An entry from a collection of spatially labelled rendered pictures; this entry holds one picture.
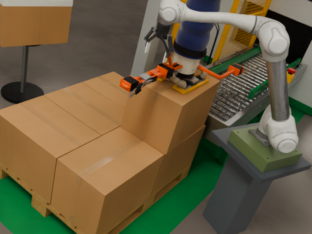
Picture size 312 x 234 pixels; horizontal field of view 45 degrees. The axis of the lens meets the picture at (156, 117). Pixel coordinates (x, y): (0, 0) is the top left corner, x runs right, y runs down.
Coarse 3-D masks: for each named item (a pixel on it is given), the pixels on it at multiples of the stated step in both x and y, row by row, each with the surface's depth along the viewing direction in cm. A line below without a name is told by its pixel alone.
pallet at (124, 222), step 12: (0, 168) 272; (180, 180) 322; (156, 192) 285; (36, 204) 259; (48, 204) 252; (144, 204) 276; (60, 216) 246; (132, 216) 275; (72, 228) 242; (120, 228) 263
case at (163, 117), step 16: (128, 96) 258; (144, 96) 251; (160, 96) 244; (176, 96) 246; (192, 96) 251; (208, 96) 276; (128, 112) 263; (144, 112) 255; (160, 112) 248; (176, 112) 241; (192, 112) 262; (208, 112) 298; (128, 128) 268; (144, 128) 260; (160, 128) 253; (176, 128) 249; (192, 128) 281; (160, 144) 258; (176, 144) 267
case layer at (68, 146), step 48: (48, 96) 283; (96, 96) 299; (0, 144) 262; (48, 144) 237; (96, 144) 249; (144, 144) 262; (192, 144) 299; (48, 192) 246; (96, 192) 217; (144, 192) 264
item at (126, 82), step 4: (124, 80) 213; (128, 80) 214; (132, 80) 215; (136, 80) 216; (120, 84) 215; (128, 84) 212; (132, 84) 212; (136, 84) 216; (124, 88) 214; (132, 88) 214
